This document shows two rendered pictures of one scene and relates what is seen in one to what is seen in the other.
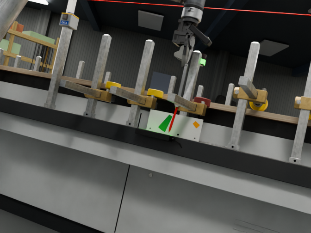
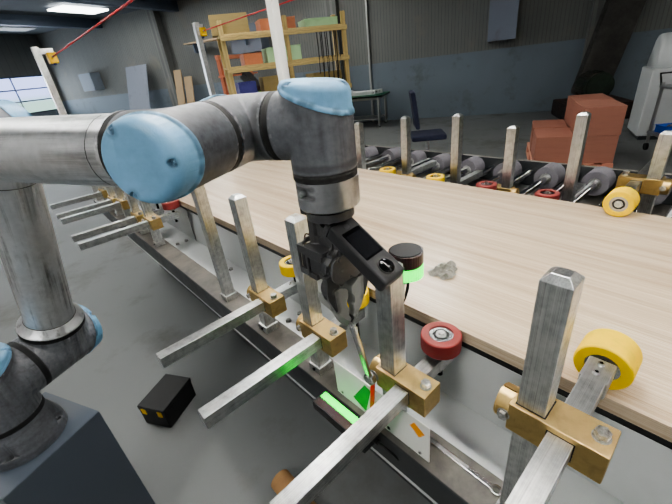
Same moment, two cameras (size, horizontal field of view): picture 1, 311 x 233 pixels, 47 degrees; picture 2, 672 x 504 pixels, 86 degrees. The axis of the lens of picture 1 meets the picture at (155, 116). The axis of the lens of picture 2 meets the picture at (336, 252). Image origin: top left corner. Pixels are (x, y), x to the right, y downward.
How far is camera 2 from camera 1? 1.35 m
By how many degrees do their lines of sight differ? 39
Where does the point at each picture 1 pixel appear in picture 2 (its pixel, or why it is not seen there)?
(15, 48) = (295, 52)
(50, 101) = (225, 293)
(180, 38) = (315, 265)
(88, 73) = (399, 33)
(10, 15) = (35, 272)
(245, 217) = not seen: outside the picture
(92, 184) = not seen: hidden behind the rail
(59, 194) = not seen: hidden behind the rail
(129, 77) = (456, 17)
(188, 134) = (406, 438)
